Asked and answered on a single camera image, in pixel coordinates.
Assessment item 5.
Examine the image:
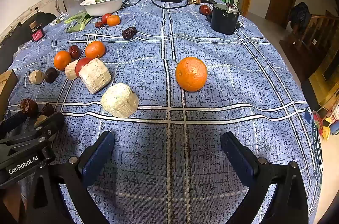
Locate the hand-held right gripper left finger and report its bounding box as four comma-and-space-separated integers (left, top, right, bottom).
26, 131, 115, 224

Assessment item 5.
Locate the small bottle with pink label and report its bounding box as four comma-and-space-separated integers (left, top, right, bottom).
29, 21, 45, 43

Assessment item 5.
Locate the blue checked tablecloth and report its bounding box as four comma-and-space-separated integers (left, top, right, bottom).
5, 0, 325, 224

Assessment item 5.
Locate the wooden railing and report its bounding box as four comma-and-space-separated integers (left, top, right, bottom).
299, 11, 339, 55

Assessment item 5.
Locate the small tan sugarcane chunk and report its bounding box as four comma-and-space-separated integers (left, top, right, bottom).
29, 70, 45, 85

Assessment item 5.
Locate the small white sugarcane chunk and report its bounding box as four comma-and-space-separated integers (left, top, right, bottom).
64, 61, 80, 80

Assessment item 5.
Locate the green leafy vegetable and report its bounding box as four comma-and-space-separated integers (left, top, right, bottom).
64, 11, 94, 34

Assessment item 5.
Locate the small mandarin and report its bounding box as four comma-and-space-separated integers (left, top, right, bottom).
54, 50, 72, 71
84, 41, 106, 59
106, 15, 121, 27

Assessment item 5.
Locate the large white sugarcane chunk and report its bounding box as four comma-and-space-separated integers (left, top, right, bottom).
100, 83, 139, 118
79, 58, 112, 94

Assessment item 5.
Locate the dark wrinkled date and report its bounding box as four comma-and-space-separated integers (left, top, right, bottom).
122, 26, 138, 40

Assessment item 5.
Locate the black cylindrical device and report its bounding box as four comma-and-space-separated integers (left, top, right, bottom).
210, 0, 241, 35

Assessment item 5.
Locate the cardboard box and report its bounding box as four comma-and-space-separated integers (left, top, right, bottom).
0, 69, 19, 120

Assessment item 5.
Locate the dark jacket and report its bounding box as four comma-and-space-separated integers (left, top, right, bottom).
288, 1, 312, 34

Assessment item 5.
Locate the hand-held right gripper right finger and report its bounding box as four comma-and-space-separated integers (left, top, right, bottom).
221, 131, 309, 224

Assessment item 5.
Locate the large orange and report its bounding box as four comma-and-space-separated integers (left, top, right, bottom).
175, 57, 208, 92

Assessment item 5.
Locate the dark round date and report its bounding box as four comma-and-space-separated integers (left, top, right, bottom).
44, 67, 59, 84

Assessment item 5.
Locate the white bowl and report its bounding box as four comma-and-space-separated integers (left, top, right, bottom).
80, 0, 128, 17

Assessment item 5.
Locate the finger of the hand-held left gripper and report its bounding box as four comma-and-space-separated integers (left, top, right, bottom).
14, 112, 65, 152
0, 112, 29, 138

